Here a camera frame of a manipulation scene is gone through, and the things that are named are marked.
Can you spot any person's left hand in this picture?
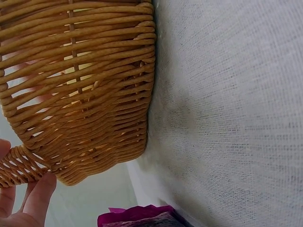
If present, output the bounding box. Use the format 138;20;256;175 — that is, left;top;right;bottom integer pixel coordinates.
0;139;58;227

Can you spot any purple snack packet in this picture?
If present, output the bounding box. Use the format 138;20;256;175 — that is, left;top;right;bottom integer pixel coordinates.
97;204;188;227

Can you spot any woven wicker basket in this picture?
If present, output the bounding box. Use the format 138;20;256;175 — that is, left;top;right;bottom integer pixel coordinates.
0;0;157;189

